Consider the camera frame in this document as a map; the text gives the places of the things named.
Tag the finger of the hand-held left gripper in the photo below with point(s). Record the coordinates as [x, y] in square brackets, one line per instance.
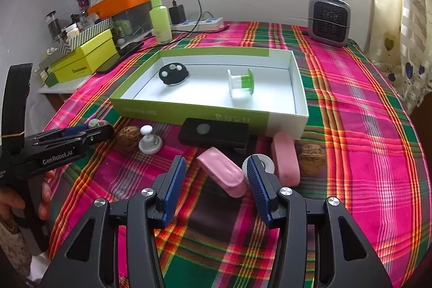
[101, 134]
[76, 131]

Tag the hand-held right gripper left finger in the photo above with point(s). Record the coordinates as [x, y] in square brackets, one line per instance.
[173, 186]

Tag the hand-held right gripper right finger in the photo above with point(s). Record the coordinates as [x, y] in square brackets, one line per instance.
[258, 183]

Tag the white bottle cap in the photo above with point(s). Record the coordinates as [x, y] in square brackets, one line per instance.
[265, 161]

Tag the brown walnut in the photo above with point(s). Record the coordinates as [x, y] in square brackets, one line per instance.
[312, 159]
[129, 137]

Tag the white knob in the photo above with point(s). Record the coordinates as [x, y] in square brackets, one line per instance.
[150, 143]

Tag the green and white cardboard box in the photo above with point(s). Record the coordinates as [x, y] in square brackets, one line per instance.
[202, 112]

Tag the black round case white dots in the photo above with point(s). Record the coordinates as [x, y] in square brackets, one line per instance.
[179, 76]

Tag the green and white spool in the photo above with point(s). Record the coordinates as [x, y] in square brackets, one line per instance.
[239, 82]

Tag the person's left forearm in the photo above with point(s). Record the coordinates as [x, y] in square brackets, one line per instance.
[13, 247]

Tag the person's left hand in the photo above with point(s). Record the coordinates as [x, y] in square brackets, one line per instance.
[45, 197]

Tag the black rectangular box round button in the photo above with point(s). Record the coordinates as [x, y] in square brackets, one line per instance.
[226, 136]

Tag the yellow-green cardboard box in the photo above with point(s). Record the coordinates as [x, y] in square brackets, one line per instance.
[84, 62]

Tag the black smartphone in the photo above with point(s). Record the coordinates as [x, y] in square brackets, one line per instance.
[128, 50]

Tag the grey chevron pattern box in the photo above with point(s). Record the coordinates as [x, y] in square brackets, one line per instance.
[81, 36]

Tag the group of small cosmetic jars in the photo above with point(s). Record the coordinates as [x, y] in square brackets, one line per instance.
[77, 26]

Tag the pink green plaid blanket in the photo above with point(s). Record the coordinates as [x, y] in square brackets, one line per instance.
[354, 139]

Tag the dark glass jar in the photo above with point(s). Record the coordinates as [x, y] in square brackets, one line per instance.
[54, 24]

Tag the clear plastic storage container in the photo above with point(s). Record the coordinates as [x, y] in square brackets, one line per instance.
[135, 19]

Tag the light green plastic bottle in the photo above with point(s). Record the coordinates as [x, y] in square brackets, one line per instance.
[161, 21]

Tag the orange container lid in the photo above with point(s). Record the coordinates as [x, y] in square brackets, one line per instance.
[118, 3]

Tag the black charger plug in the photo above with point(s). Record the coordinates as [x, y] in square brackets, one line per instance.
[177, 14]

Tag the white power strip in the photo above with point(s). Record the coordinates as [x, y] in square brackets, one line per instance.
[209, 23]

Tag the small grey fan heater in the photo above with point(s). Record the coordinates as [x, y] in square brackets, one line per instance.
[329, 19]

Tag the cream curtain with hearts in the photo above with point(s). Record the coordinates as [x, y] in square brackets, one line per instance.
[411, 38]

